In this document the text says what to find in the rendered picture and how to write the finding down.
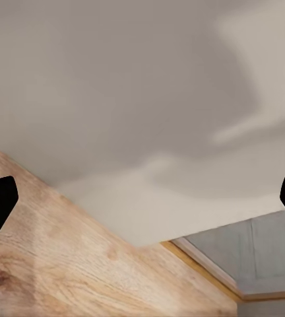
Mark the fixed window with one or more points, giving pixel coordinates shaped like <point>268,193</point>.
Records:
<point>245,259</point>

